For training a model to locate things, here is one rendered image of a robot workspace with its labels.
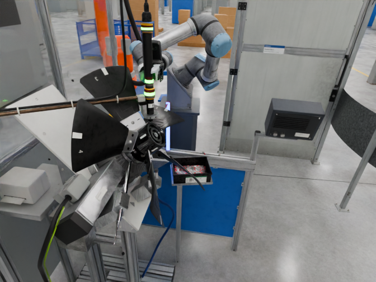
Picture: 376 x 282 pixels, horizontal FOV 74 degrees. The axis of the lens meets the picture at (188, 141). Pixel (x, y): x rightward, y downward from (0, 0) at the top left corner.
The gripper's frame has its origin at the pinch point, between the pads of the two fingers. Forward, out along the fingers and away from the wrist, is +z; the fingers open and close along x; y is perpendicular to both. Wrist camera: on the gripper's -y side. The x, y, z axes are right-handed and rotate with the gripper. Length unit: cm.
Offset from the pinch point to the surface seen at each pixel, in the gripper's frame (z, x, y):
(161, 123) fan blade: -10.5, -3.5, 27.8
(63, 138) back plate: 15.3, 30.3, 26.1
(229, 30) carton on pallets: -761, -32, 55
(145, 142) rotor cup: 12.1, -2.6, 25.3
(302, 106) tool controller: -37, -73, 22
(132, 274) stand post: 14, 8, 112
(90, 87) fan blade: 3.7, 22.2, 8.1
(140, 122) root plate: 2.3, 2.5, 21.7
